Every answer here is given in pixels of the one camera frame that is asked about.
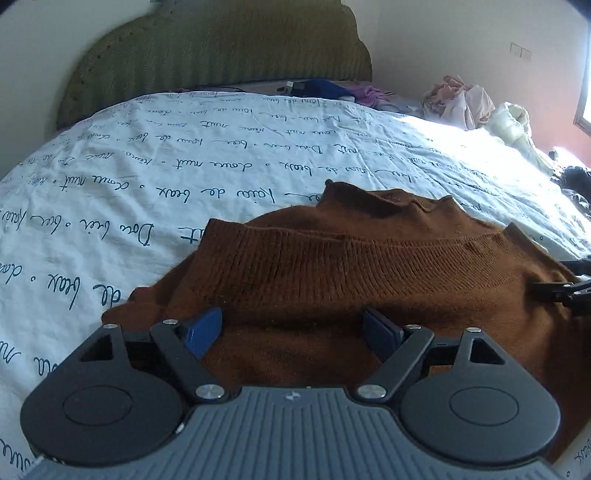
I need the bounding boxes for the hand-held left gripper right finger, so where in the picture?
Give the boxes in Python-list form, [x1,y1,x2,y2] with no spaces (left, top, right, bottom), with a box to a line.
[355,308,504,407]

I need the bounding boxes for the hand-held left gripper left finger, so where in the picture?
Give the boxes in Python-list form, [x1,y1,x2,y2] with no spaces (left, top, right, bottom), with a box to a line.
[78,307,229,407]

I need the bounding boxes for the brown knit sweater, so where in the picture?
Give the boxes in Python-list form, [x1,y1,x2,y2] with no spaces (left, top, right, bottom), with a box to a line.
[102,181,591,478]

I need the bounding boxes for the dark crumpled clothes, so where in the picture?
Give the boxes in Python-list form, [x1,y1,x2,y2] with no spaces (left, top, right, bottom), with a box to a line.
[551,148,591,215]

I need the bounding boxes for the pile of pink clothes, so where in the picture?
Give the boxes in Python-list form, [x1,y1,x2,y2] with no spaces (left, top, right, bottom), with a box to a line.
[422,75,497,130]

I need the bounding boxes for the cream crumpled quilt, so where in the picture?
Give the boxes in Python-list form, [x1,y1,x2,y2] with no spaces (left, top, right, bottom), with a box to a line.
[485,102,555,174]

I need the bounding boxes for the window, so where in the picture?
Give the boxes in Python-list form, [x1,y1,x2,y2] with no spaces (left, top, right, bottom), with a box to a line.
[573,78,591,131]

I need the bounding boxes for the white script-printed duvet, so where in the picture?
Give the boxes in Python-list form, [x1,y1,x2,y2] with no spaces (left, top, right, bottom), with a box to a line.
[0,90,591,480]

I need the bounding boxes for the dark blue cloth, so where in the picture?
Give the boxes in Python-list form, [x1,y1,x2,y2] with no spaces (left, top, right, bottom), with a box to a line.
[300,78,356,100]

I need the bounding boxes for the green padded headboard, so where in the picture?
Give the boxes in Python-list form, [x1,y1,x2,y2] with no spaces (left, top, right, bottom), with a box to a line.
[55,0,374,130]

